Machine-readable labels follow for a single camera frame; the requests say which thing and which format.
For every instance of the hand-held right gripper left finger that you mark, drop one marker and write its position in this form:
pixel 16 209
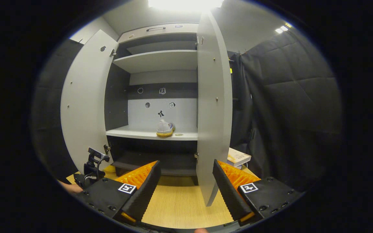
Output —
pixel 146 194

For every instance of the white striped shoe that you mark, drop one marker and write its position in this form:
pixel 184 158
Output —
pixel 165 128

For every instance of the grey cabinet drawer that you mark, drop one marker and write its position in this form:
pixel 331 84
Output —
pixel 173 30

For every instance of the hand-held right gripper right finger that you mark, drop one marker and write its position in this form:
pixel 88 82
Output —
pixel 230 194

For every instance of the small ceiling light panel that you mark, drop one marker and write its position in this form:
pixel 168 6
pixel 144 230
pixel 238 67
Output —
pixel 282 29

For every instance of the yellow plush toy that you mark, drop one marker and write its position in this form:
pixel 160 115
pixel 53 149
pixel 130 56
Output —
pixel 109 169

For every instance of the large ceiling light panel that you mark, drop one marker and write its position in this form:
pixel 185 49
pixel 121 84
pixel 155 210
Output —
pixel 185 4

